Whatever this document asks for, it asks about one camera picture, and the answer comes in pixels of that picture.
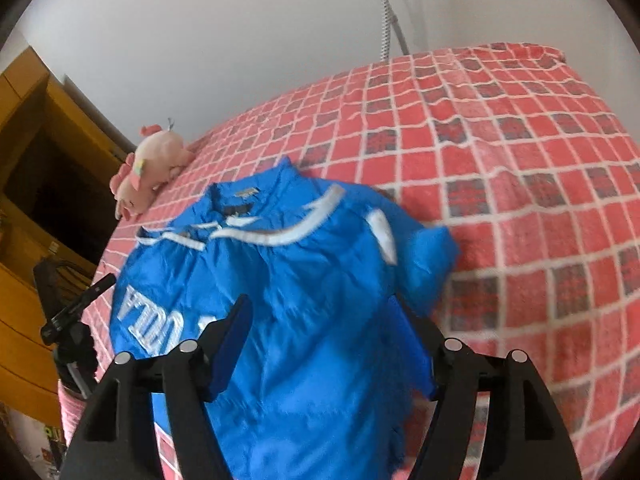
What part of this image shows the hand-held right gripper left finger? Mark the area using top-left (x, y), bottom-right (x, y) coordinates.
top-left (59, 294), bottom-right (253, 480)

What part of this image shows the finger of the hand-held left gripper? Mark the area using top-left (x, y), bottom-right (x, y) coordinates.
top-left (41, 274), bottom-right (117, 346)

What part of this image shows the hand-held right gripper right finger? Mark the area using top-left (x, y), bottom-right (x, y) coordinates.
top-left (392, 297), bottom-right (583, 480)

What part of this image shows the blue puffer jacket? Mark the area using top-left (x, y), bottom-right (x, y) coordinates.
top-left (109, 156), bottom-right (461, 480)

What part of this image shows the black chair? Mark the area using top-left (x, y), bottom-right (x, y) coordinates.
top-left (32, 258), bottom-right (96, 318)

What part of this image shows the pink unicorn plush toy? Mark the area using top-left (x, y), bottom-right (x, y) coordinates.
top-left (112, 120), bottom-right (193, 221)

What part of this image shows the wooden door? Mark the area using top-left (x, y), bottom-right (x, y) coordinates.
top-left (0, 47), bottom-right (136, 411)

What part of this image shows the red checkered bed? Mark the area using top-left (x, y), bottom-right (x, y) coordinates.
top-left (60, 42), bottom-right (640, 480)

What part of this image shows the grey wall-mounted hose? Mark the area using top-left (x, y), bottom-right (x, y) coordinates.
top-left (360, 0), bottom-right (412, 61)

